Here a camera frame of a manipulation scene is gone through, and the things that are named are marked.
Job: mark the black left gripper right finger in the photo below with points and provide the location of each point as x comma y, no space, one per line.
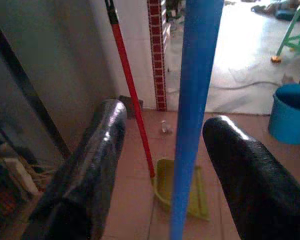
260,190

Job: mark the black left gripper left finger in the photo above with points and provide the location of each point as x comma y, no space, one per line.
90,175

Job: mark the blue plastic bucket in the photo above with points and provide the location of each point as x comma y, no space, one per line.
290,125

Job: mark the crumpled white paper ball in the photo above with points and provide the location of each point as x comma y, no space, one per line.
165,127

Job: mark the black metal bar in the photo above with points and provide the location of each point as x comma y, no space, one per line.
27,85

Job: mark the green plastic stool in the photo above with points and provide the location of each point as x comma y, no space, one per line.
298,37

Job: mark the blue bag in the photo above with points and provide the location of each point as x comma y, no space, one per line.
285,14

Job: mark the black sandal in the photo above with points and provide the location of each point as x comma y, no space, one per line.
262,8

